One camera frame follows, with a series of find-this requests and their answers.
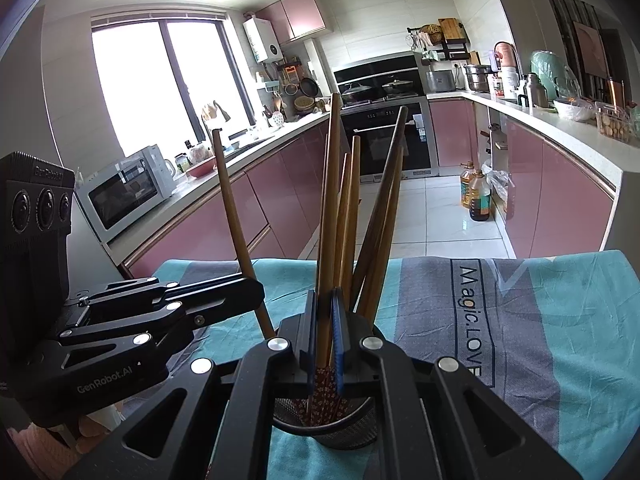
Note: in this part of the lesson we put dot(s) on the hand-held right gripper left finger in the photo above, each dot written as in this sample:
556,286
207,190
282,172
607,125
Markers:
314,340

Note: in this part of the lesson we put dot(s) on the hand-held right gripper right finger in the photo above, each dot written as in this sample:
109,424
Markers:
338,350

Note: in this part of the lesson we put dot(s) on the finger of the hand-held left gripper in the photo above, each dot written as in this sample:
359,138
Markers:
130,292
220,300

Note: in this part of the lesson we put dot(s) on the black mesh utensil holder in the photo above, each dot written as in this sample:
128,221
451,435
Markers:
350,430

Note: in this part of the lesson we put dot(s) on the light wooden chopstick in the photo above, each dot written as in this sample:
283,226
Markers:
232,210
332,185
387,220

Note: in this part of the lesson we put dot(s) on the dark brown chopstick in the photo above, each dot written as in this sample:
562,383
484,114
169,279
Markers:
385,175

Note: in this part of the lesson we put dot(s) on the person's left hand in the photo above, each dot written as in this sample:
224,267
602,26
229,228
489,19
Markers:
95,432

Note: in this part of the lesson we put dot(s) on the pink kitchen base cabinets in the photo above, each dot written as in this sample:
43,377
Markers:
550,195
190,230

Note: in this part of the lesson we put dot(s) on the white microwave oven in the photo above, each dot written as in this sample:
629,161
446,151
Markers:
125,195

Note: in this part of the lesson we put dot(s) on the white kettle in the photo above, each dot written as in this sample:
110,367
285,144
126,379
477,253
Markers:
169,169

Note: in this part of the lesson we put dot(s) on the red bowl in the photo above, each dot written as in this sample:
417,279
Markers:
201,168

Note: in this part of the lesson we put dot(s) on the grey refrigerator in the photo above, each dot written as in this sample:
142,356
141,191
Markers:
30,85

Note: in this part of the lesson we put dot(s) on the kitchen window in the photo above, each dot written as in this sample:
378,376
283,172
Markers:
135,85

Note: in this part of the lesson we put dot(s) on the dark cooking oil bottle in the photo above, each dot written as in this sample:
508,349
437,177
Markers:
480,200

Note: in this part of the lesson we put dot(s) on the yellow cooking oil bottle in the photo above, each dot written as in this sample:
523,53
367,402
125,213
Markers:
467,185

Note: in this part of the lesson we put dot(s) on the teal grey printed tablecloth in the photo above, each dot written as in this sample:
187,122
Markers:
550,335

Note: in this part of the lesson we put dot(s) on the built-in black oven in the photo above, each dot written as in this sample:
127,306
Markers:
374,130

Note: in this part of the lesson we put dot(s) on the clear plastic bag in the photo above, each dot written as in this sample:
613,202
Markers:
497,190

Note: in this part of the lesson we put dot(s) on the hanging black frying pan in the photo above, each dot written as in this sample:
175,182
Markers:
309,88

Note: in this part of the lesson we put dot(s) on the black wok with lid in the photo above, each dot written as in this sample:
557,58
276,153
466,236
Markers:
357,94

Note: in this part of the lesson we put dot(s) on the white water heater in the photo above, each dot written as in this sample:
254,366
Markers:
262,40

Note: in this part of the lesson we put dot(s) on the dark pot with lid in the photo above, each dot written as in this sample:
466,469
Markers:
398,87

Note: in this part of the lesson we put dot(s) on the black range hood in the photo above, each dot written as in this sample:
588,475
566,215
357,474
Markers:
375,67

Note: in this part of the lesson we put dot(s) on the silver countertop appliance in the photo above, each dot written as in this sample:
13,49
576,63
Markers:
440,81

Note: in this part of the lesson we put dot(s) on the stainless steel stock pot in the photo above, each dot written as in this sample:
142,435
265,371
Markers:
477,79

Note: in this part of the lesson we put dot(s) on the steel thermos flask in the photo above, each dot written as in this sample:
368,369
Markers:
532,92

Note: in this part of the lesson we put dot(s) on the pink white countertop appliance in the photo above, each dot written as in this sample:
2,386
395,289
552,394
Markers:
506,70

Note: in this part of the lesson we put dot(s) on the white bowl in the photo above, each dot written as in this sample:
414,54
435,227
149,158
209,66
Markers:
574,111

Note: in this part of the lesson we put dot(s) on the wooden cutting board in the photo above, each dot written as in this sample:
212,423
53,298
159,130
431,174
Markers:
450,30

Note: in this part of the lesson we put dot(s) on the mint green appliance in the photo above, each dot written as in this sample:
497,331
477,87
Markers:
547,75

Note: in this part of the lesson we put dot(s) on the clear snack container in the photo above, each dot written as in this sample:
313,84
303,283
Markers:
614,122

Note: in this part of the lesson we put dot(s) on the copper coloured bottle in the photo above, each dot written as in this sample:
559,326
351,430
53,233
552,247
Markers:
616,91

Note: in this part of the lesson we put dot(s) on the pink wall cabinet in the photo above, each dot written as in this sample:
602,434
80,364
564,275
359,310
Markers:
295,15

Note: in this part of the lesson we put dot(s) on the black wall rack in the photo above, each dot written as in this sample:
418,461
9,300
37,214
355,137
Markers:
445,50

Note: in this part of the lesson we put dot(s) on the framed wall picture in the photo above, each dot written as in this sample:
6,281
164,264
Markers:
591,50

